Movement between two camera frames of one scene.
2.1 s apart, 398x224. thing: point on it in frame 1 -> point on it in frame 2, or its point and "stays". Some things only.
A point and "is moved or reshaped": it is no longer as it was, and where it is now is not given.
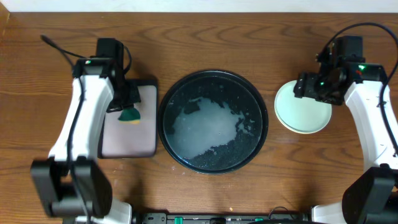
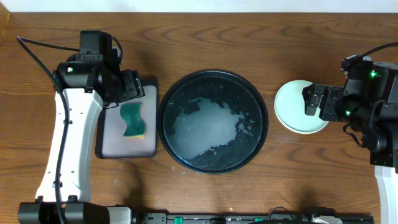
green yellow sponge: (129, 114) is moved or reshaped
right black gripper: (305, 87) -> (333, 96)
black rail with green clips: (278, 215) stays
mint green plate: (300, 115) stays
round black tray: (212, 122) stays
